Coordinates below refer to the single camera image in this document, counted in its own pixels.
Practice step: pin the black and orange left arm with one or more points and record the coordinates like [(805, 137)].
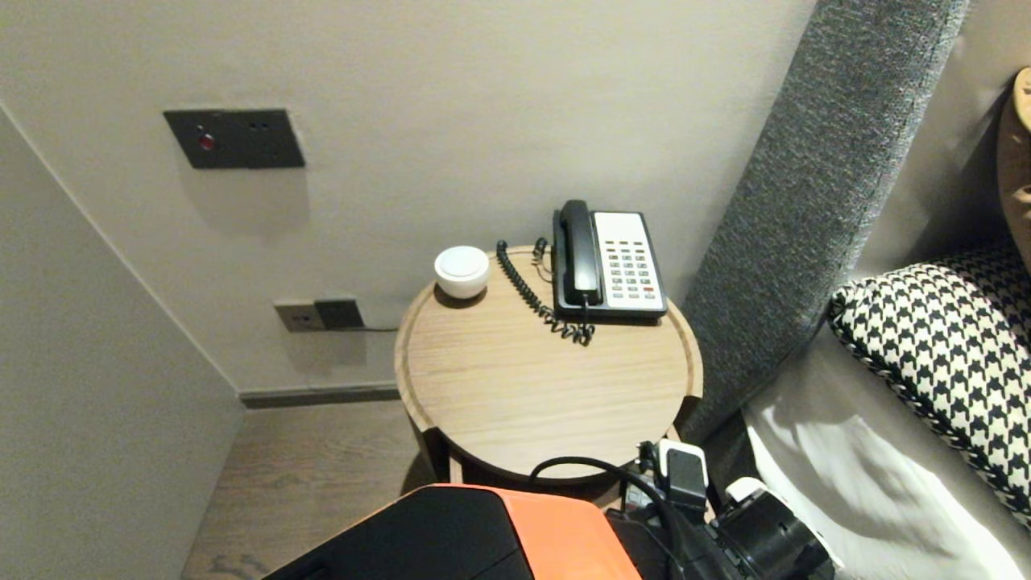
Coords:
[(483, 540)]

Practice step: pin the grey fabric headboard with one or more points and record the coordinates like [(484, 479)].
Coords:
[(805, 201)]

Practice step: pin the round wooden side table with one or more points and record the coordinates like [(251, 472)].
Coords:
[(548, 379)]

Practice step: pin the white bedding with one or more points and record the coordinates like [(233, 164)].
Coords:
[(854, 483)]

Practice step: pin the grey wall socket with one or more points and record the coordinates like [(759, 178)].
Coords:
[(294, 316)]

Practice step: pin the beige upholstered headboard panel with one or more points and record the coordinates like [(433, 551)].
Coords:
[(958, 121)]

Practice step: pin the black and white desk telephone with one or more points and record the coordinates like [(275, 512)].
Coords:
[(632, 266)]

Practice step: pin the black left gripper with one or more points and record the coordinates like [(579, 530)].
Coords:
[(697, 556)]

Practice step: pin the black telephone handset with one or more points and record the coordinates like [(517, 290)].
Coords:
[(578, 250)]

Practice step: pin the white round bowl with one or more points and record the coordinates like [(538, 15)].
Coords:
[(462, 270)]

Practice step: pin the black white houndstooth pillow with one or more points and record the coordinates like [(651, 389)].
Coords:
[(942, 362)]

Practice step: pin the dark grey bed base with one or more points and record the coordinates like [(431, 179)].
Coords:
[(725, 451)]

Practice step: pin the dark wall switch panel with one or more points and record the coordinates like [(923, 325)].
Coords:
[(233, 137)]

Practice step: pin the tan brown cushion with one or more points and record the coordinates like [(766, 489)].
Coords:
[(1016, 161)]

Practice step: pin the black and white wrist camera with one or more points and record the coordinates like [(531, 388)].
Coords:
[(765, 540)]

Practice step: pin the grey brown baseboard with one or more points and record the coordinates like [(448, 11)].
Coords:
[(322, 395)]

